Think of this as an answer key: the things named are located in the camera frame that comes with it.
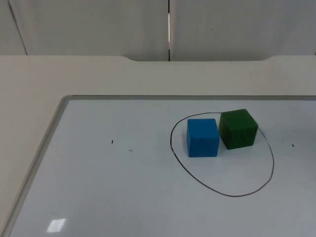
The blue cube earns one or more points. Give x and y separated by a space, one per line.
202 138

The green cube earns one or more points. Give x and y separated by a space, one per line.
238 129

